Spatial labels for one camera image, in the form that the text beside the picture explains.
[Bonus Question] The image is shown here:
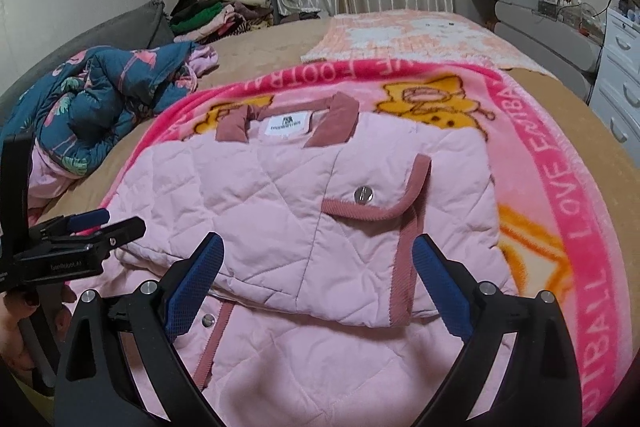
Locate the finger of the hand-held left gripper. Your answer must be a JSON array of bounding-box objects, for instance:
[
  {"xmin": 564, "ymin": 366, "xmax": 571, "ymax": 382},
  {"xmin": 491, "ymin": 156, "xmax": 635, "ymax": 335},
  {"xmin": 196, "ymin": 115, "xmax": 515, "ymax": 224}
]
[
  {"xmin": 29, "ymin": 208, "xmax": 110, "ymax": 242},
  {"xmin": 65, "ymin": 216, "xmax": 147, "ymax": 258}
]

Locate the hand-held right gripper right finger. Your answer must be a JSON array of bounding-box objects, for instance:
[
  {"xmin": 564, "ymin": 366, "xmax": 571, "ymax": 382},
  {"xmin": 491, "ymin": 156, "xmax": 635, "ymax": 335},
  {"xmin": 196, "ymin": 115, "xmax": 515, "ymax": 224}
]
[{"xmin": 411, "ymin": 234, "xmax": 583, "ymax": 427}]

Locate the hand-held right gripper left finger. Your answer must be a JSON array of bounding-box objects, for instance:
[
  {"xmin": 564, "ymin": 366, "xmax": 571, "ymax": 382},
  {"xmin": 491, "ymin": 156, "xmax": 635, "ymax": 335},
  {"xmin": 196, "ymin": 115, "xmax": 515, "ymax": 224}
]
[{"xmin": 54, "ymin": 232, "xmax": 226, "ymax": 427}]

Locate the pink quilted jacket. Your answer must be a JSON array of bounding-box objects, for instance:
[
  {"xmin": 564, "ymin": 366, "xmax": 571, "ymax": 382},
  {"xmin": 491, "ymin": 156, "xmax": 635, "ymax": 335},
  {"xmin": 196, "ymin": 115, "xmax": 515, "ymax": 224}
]
[{"xmin": 67, "ymin": 92, "xmax": 521, "ymax": 427}]

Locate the pile of folded clothes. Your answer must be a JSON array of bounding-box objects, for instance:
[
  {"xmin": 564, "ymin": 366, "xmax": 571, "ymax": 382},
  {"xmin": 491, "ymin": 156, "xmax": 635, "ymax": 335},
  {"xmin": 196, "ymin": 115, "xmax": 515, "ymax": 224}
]
[{"xmin": 169, "ymin": 0, "xmax": 278, "ymax": 45}]

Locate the person's left hand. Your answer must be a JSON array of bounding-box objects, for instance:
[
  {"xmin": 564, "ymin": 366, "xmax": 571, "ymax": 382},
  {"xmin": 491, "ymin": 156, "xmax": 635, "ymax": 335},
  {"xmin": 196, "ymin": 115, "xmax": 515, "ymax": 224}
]
[{"xmin": 0, "ymin": 284, "xmax": 75, "ymax": 375}]

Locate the blue floral quilted garment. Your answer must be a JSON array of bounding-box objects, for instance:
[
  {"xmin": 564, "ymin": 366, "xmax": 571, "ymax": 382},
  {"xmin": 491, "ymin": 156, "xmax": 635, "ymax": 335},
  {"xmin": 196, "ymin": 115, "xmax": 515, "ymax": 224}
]
[{"xmin": 0, "ymin": 42, "xmax": 198, "ymax": 180}]

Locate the pink printed fleece blanket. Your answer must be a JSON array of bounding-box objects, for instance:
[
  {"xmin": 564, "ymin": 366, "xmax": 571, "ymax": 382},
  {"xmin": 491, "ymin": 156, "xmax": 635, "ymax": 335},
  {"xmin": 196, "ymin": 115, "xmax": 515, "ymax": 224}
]
[{"xmin": 75, "ymin": 59, "xmax": 640, "ymax": 427}]

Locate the grey pillow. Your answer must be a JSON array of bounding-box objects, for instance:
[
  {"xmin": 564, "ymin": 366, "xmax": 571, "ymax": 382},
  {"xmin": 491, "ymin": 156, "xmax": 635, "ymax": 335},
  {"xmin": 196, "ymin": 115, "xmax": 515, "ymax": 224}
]
[{"xmin": 0, "ymin": 0, "xmax": 173, "ymax": 112}]

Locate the bed with beige sheet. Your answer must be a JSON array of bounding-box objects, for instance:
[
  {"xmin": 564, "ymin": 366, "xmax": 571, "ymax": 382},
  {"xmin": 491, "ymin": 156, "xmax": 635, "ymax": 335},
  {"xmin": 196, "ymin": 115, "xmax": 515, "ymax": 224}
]
[{"xmin": 30, "ymin": 9, "xmax": 631, "ymax": 258}]

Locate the peach patterned blanket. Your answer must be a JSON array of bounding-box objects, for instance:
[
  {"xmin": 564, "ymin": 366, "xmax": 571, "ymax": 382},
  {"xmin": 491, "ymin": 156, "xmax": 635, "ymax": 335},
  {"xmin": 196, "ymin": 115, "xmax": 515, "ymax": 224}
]
[{"xmin": 300, "ymin": 10, "xmax": 558, "ymax": 80}]

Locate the white drawer cabinet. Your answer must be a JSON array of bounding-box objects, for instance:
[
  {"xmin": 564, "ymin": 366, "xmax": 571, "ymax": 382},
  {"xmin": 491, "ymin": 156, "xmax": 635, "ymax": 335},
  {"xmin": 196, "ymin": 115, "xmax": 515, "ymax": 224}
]
[{"xmin": 595, "ymin": 0, "xmax": 640, "ymax": 168}]

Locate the grey headboard shelf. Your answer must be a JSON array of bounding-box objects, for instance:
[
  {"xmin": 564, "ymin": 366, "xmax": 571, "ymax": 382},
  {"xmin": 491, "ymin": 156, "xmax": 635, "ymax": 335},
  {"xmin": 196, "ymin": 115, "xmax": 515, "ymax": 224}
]
[{"xmin": 462, "ymin": 0, "xmax": 606, "ymax": 72}]

